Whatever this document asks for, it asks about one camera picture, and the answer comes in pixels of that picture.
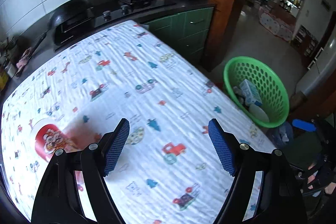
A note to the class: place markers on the white paper cup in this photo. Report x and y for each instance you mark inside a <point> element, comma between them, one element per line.
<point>258,113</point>

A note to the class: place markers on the red instant noodle cup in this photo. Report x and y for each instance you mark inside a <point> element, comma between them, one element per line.
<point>50,140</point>

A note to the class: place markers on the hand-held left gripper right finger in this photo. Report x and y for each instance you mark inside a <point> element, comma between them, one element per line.
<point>221,148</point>

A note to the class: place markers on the blue plastic bag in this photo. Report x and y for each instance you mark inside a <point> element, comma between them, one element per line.
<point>283,133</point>

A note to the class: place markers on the person's right hand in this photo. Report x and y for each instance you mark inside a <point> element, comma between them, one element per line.
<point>331,187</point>

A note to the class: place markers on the brown cardboard piece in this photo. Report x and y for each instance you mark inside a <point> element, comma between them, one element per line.
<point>298,102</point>

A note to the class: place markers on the white refrigerator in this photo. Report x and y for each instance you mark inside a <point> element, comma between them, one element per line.
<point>319,64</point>

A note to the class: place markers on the white cartoon printed cloth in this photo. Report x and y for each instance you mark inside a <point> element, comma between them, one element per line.
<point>147,77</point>

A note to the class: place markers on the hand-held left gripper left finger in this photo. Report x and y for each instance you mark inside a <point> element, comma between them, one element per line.
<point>116,148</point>

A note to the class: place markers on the green kitchen cabinet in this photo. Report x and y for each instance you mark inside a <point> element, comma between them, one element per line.
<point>189,27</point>

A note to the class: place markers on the black countertop appliance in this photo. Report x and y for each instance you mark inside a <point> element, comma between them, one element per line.
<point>71,29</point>

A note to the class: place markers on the spotted play fence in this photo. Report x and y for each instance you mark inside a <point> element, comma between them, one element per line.
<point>275,24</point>

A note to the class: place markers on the dark shoe rack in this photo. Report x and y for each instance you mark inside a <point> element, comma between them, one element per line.
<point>304,43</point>

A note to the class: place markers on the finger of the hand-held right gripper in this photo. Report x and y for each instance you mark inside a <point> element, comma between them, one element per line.
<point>304,124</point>

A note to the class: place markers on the blue white carton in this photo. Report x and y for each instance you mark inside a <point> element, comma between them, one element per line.
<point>250,91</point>

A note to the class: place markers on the black glass gas hob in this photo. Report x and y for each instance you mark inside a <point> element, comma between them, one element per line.
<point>141,3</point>

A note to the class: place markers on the black wok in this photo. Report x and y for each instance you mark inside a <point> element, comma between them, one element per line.
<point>68,10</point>

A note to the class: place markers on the wooden glass door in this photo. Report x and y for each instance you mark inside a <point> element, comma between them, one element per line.
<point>225,16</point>

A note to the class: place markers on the green plastic basket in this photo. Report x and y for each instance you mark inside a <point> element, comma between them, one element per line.
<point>273,87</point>

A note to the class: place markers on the dark condiment jars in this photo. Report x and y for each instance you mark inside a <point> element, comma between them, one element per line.
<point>8,56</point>

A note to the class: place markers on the pink cloth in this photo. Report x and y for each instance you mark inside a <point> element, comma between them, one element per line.
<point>24,58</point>

